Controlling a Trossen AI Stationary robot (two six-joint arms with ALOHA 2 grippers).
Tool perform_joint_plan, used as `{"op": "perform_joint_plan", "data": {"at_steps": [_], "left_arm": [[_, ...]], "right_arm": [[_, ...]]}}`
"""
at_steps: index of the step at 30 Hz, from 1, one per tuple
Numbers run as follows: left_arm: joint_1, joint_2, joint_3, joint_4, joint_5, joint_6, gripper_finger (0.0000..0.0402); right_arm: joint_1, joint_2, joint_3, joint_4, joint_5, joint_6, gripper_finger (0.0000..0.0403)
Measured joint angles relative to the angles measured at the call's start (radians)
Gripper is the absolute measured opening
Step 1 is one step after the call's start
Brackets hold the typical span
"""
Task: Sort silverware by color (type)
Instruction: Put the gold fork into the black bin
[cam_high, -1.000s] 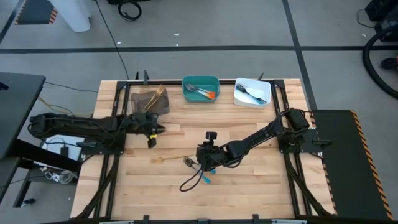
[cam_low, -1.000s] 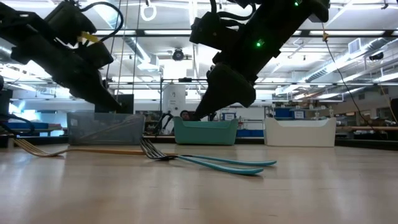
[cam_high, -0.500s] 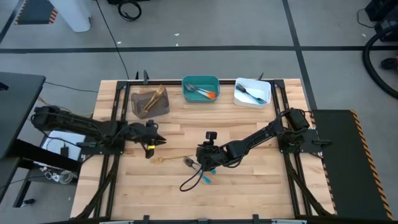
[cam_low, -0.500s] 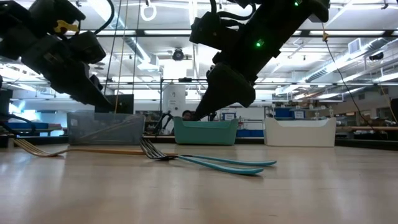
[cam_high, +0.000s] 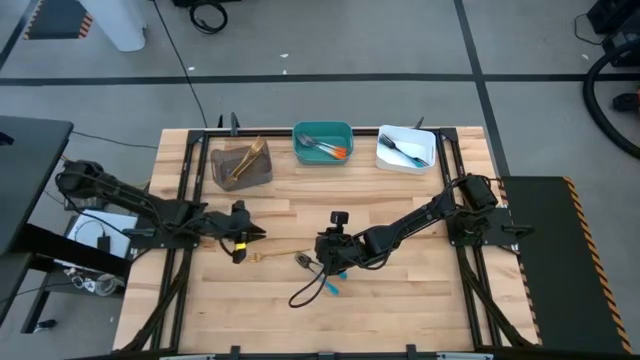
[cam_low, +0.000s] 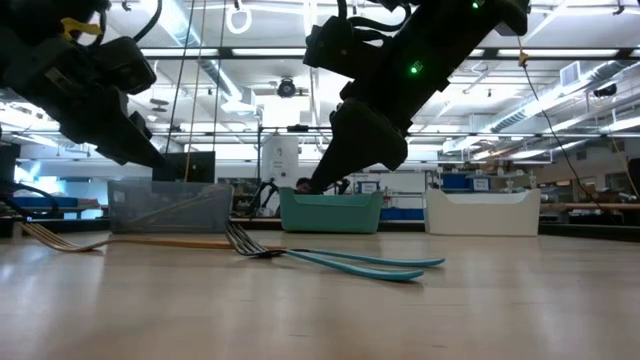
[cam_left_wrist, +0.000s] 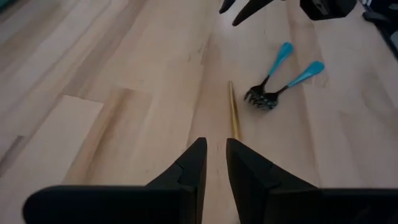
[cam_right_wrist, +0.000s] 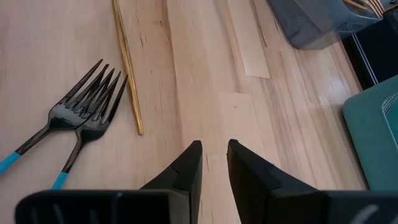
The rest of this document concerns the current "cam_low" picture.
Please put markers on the black ceiling fixture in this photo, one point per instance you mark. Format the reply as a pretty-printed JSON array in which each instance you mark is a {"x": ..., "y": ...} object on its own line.
[{"x": 605, "y": 91}]

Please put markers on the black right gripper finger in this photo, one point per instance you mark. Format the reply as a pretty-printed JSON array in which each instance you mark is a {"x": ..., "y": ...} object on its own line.
[{"x": 365, "y": 140}]

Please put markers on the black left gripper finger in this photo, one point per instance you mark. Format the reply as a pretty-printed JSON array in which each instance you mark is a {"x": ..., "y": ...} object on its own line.
[{"x": 115, "y": 135}]

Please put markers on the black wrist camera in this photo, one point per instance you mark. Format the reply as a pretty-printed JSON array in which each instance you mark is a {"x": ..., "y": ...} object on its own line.
[
  {"x": 127, "y": 65},
  {"x": 340, "y": 47}
]

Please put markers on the blue storage bins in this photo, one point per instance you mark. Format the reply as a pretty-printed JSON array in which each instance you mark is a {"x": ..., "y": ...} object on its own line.
[{"x": 452, "y": 182}]

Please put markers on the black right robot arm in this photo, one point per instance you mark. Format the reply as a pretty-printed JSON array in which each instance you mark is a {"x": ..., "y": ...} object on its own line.
[{"x": 490, "y": 15}]

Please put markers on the black panel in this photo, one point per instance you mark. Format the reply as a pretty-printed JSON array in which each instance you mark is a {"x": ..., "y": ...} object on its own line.
[{"x": 9, "y": 165}]

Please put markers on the blue crate with white label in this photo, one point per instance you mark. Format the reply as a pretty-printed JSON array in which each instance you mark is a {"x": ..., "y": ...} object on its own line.
[{"x": 361, "y": 190}]

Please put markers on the white cylindrical machine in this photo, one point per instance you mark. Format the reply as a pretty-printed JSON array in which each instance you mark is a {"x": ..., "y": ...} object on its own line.
[{"x": 280, "y": 160}]

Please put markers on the black monitor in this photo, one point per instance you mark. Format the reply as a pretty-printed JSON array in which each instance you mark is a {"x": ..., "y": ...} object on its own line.
[{"x": 197, "y": 167}]

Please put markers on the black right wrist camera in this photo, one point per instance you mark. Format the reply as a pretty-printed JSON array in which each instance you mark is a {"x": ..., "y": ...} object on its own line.
[{"x": 340, "y": 47}]

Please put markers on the person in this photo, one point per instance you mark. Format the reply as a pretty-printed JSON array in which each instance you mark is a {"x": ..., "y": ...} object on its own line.
[{"x": 302, "y": 186}]

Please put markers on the grey translucent plastic bin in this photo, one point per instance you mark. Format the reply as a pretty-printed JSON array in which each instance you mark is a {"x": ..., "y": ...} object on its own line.
[{"x": 120, "y": 220}]

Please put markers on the black ceiling dome camera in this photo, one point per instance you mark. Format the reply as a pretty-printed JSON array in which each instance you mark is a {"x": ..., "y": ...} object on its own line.
[{"x": 286, "y": 88}]

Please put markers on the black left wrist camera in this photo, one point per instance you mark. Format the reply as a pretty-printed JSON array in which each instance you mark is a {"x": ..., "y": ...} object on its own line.
[{"x": 127, "y": 65}]

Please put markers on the teal plastic bin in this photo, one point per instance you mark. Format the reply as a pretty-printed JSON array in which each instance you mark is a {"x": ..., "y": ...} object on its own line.
[{"x": 330, "y": 215}]

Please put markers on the white ceiling vent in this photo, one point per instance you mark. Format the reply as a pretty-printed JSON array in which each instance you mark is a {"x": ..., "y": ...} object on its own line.
[{"x": 570, "y": 75}]

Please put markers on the white plastic bin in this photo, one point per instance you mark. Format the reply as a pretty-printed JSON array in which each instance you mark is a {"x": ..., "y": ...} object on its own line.
[{"x": 480, "y": 217}]

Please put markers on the wooden workbench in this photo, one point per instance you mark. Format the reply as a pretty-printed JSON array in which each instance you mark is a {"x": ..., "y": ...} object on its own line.
[{"x": 590, "y": 206}]

